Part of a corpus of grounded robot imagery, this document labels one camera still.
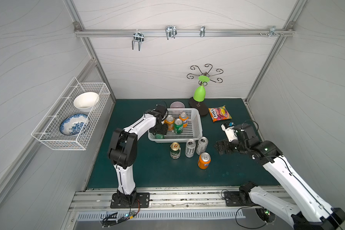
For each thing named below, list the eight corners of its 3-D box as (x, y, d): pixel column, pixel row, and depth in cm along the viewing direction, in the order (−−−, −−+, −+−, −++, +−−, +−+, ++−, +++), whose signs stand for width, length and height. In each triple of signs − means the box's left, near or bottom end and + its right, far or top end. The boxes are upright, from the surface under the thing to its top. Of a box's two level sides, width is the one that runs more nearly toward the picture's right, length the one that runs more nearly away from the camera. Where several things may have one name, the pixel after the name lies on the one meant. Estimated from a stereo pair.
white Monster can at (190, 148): (185, 157, 90) (186, 147, 79) (185, 149, 94) (186, 139, 83) (194, 157, 90) (196, 147, 79) (193, 149, 94) (195, 139, 83)
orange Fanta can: (198, 168, 85) (200, 162, 77) (197, 158, 89) (199, 152, 81) (208, 168, 85) (211, 162, 77) (207, 158, 89) (210, 152, 81)
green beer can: (170, 159, 89) (169, 152, 81) (170, 149, 94) (170, 142, 85) (180, 159, 89) (180, 152, 81) (180, 149, 94) (180, 142, 85)
